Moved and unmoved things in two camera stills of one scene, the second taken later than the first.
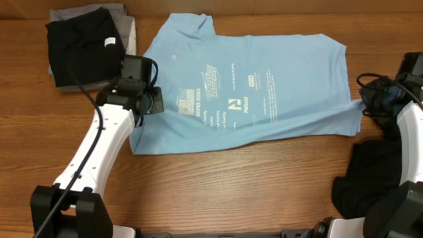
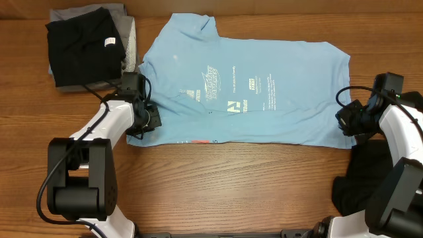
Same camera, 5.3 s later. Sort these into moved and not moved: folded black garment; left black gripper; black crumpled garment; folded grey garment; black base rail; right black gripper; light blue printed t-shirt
Moved: left black gripper; right black gripper; light blue printed t-shirt
Not moved: black base rail; folded black garment; folded grey garment; black crumpled garment
